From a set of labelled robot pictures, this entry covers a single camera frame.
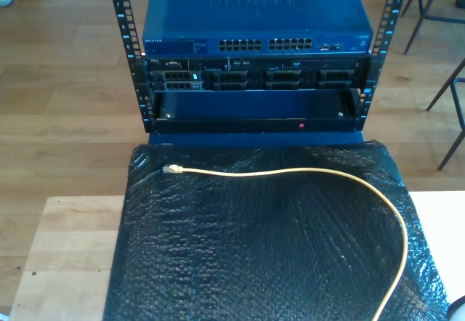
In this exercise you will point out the black bubble wrap mat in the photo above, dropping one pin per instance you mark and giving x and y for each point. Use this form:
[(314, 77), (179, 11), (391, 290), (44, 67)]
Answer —
[(254, 244)]

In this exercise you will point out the black metal stool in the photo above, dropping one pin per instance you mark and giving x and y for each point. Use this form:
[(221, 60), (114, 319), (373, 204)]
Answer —
[(436, 18)]

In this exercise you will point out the blue network switch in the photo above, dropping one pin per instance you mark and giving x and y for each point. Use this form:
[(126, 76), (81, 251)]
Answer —
[(254, 12)]

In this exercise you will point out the black rack server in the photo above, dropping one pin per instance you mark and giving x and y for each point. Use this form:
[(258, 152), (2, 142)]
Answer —
[(254, 77)]

